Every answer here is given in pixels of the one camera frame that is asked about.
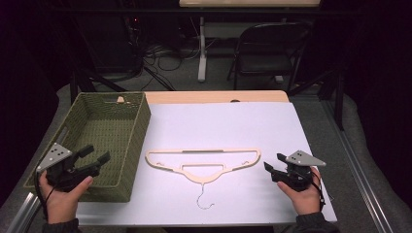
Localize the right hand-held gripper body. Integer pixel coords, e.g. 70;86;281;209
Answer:
271;150;327;192

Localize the bundle of floor cables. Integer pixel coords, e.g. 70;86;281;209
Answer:
127;16;203;92

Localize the aluminium rail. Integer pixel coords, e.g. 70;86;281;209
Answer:
5;191;43;233
320;99;395;233

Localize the person's right hand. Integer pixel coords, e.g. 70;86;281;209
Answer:
276;166;325;216

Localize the black metal stand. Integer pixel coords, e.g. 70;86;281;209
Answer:
287;66;346;132
68;66;128;104

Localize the person's left hand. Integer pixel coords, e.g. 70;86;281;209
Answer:
38;171;94;225

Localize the white table mat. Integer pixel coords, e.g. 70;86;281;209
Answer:
76;101;338;227

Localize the black folding chair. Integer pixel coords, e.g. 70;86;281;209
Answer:
225;21;314;93

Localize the wooden clothes hanger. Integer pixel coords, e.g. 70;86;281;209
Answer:
144;148;262;211

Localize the light wooden table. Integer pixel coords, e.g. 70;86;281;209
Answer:
144;89;291;105

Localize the white desk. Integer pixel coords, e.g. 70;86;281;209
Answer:
178;0;322;83

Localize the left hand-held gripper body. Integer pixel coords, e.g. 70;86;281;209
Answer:
35;142;100;193

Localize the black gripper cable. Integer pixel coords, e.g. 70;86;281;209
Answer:
309;169;326;212
33;171;56;222

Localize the green woven basket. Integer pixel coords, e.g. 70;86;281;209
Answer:
22;91;153;204

